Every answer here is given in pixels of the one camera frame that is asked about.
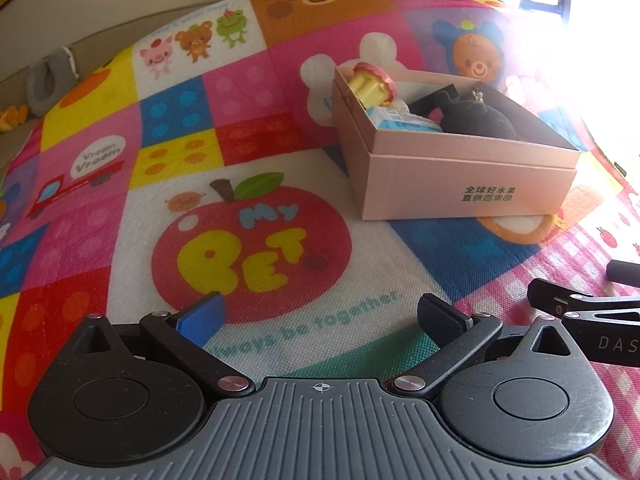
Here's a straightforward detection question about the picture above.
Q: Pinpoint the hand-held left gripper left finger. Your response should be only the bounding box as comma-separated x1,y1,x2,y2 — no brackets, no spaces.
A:
70,291,256,398

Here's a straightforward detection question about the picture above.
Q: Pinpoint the grey neck pillow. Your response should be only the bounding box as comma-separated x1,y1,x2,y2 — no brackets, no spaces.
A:
26,46,78,118

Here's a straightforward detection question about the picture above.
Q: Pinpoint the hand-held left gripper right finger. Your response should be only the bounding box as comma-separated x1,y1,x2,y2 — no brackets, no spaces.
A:
387,292,583,403

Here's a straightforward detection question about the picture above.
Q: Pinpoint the yellow cupcake toy pink top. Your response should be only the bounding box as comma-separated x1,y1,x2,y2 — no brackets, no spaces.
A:
348,61,399,107

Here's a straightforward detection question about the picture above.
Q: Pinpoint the colourful cartoon play mat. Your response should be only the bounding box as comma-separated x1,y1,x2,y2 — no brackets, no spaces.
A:
0,0,640,480

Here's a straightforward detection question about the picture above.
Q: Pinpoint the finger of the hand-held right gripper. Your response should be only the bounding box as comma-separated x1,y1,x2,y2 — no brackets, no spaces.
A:
606,260,640,283
526,278,640,317

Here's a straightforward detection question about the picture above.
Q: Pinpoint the yellow plush toy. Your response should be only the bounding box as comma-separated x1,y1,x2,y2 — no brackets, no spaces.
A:
0,105,28,133

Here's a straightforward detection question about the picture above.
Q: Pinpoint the pink cardboard box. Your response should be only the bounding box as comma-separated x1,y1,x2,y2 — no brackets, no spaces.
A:
332,62,582,221

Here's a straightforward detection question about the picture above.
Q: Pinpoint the blue white wipes packet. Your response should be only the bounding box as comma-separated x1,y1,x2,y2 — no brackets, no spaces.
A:
367,102,443,135

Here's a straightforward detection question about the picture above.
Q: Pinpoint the black plush toy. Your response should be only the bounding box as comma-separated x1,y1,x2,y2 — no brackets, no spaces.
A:
431,85,521,141

